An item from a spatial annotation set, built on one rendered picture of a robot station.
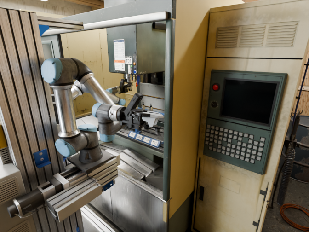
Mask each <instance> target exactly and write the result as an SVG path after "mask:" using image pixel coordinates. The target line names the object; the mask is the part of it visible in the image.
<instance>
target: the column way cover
mask: <svg viewBox="0 0 309 232"><path fill-rule="evenodd" d="M140 93H141V94H142V95H143V98H142V100H141V107H142V105H143V102H144V106H145V109H148V110H149V109H150V104H151V105H152V108H153V111H157V112H161V113H164V109H165V86H163V85H157V84H149V83H140ZM158 120H159V121H162V122H164V119H163V118H159V119H158Z"/></svg>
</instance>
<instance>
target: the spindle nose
mask: <svg viewBox="0 0 309 232"><path fill-rule="evenodd" d="M123 79H124V80H125V83H133V82H136V81H137V76H136V75H130V74H123Z"/></svg>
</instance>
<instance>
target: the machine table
mask: <svg viewBox="0 0 309 232"><path fill-rule="evenodd" d="M142 127H143V128H142V129H141V132H140V133H139V134H142V135H145V136H148V137H150V138H153V139H156V140H159V141H161V147H159V148H157V147H154V146H151V145H148V144H146V143H144V142H141V141H139V140H136V139H133V138H130V137H128V135H127V134H125V133H129V132H130V131H127V130H126V128H124V129H125V130H120V132H119V131H118V132H116V133H115V136H114V138H115V139H118V140H120V141H123V142H125V143H128V144H130V145H132V146H134V147H137V148H139V149H142V150H144V151H147V152H149V153H151V154H154V155H156V156H159V157H161V158H164V145H163V144H162V142H164V127H161V129H160V131H158V132H156V131H155V129H154V128H151V127H149V128H147V129H145V128H144V126H142ZM131 130H133V131H134V132H135V129H131ZM161 130H162V131H161ZM97 131H99V126H98V127H97ZM124 132H125V133H124Z"/></svg>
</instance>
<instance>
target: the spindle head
mask: <svg viewBox="0 0 309 232"><path fill-rule="evenodd" d="M132 1H136V0H104V8H106V7H110V6H115V5H120V4H124V3H128V2H132ZM106 33H107V45H108V57H109V71H110V72H111V73H120V74H129V73H128V65H132V72H133V54H136V57H137V75H143V74H151V73H158V72H165V58H166V21H161V22H153V23H143V24H135V25H128V26H121V27H113V28H106ZM122 39H124V46H125V57H132V64H126V63H125V71H122V70H115V63H114V61H115V56H114V40H122ZM124 62H125V60H124ZM130 69H131V67H130ZM130 75H133V73H132V74H131V73H130Z"/></svg>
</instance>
